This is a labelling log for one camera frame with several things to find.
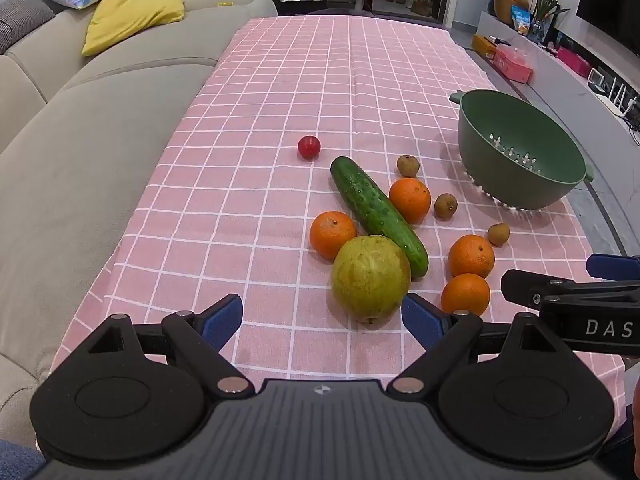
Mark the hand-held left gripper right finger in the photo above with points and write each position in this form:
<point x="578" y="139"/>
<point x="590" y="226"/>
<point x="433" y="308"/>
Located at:
<point x="420" y="317"/>

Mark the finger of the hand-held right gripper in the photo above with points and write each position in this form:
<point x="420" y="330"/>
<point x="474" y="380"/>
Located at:
<point x="525" y="285"/>
<point x="612" y="266"/>

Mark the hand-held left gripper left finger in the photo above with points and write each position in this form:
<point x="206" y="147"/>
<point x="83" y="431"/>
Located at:
<point x="222" y="317"/>

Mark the orange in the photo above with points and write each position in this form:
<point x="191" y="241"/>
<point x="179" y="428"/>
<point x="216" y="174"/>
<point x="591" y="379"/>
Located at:
<point x="332" y="234"/>
<point x="410" y="200"/>
<point x="471" y="256"/>
<point x="465" y="294"/>

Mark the yellow-green guava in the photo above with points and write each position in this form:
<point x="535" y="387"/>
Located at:
<point x="370" y="277"/>

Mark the green cucumber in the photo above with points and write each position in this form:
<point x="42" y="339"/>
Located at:
<point x="372" y="205"/>

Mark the green colander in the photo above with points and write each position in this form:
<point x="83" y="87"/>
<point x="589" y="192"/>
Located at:
<point x="520" y="160"/>

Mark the pink checked tablecloth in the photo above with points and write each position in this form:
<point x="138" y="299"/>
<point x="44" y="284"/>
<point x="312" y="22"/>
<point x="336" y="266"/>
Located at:
<point x="260" y="160"/>

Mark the white router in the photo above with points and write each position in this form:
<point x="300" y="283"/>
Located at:
<point x="622" y="95"/>

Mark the white sideboard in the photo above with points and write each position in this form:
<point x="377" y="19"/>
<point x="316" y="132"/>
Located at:
<point x="565" y="85"/>

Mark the red cherry tomato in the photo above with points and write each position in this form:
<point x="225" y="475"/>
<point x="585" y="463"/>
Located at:
<point x="309" y="147"/>

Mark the beige sofa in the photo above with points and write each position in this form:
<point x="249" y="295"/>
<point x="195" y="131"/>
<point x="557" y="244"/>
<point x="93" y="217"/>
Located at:
<point x="90" y="160"/>

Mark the magenta box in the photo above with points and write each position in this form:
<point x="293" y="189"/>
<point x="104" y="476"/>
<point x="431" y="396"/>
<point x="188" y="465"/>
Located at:
<point x="574" y="61"/>

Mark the pink box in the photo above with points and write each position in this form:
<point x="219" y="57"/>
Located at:
<point x="514" y="64"/>

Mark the orange box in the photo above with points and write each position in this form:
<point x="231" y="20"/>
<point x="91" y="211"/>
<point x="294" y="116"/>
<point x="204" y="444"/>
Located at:
<point x="484" y="45"/>

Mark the person's blue jeans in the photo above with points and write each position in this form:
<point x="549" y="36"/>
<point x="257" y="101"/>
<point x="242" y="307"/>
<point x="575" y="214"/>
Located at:
<point x="17" y="460"/>

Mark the blue snack packet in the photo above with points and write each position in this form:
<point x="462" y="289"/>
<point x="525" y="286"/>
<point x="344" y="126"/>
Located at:
<point x="521" y="19"/>

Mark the green potted plant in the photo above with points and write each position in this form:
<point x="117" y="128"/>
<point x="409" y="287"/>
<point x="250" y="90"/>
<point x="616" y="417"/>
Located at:
<point x="545" y="7"/>

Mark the golden vase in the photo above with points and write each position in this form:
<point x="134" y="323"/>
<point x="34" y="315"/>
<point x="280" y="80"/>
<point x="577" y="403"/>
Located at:
<point x="510" y="2"/>

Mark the yellow pillow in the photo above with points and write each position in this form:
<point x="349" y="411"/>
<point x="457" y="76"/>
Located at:
<point x="130" y="17"/>

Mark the grey knitted cushion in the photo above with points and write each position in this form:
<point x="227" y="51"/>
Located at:
<point x="22" y="22"/>

